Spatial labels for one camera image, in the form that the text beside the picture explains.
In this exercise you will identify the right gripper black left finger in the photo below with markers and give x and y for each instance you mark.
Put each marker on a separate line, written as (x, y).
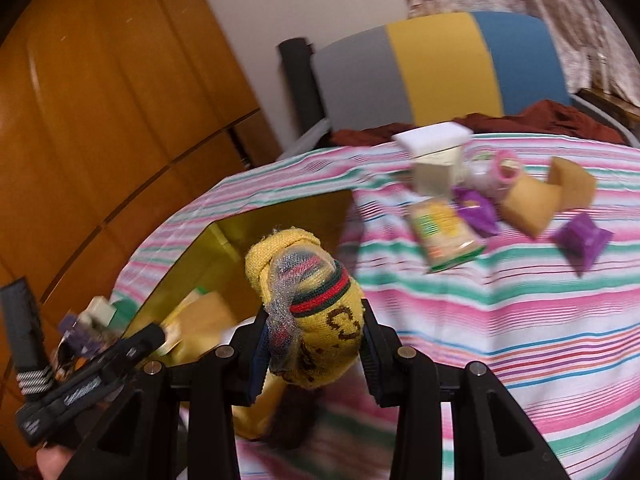
(250, 361)

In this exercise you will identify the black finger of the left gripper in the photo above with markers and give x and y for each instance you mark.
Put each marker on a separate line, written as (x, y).
(129, 352)

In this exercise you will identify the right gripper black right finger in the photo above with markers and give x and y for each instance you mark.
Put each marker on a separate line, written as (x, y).
(378, 353)

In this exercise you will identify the yellow knitted sock roll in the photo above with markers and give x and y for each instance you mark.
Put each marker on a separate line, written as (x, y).
(315, 311)

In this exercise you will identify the Weidan cracker packet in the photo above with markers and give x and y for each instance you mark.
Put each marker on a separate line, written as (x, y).
(444, 237)

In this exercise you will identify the purple snack packet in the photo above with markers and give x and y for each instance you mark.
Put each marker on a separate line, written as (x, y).
(476, 210)
(582, 242)

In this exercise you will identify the beige cardboard ointment box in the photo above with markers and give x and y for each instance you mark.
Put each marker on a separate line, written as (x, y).
(437, 173)

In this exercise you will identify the tan sponge block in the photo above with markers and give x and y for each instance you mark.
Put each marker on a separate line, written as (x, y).
(530, 205)
(577, 187)
(195, 326)

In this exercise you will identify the white foam block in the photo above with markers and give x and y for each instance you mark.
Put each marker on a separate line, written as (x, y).
(430, 139)

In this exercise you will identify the person's left hand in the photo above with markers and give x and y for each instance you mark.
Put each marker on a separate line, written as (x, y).
(52, 460)

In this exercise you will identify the pale green paper box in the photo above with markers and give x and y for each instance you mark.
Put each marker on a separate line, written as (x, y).
(99, 313)

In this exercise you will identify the colourful clutter pile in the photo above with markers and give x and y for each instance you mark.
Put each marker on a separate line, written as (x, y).
(82, 340)

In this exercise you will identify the striped pink green tablecloth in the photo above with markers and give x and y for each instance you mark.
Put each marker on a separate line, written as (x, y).
(565, 345)

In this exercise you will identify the wooden wardrobe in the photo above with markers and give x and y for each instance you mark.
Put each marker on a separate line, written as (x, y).
(114, 115)

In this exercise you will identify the dark red cloth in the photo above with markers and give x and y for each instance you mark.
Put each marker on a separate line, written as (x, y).
(546, 117)

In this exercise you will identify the black rolled mat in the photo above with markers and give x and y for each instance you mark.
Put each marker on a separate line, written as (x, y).
(295, 54)

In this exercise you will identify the grey yellow blue chair back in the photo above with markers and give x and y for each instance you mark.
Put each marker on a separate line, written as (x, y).
(439, 67)

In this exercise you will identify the wooden side shelf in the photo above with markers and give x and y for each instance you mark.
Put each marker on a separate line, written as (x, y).
(625, 112)

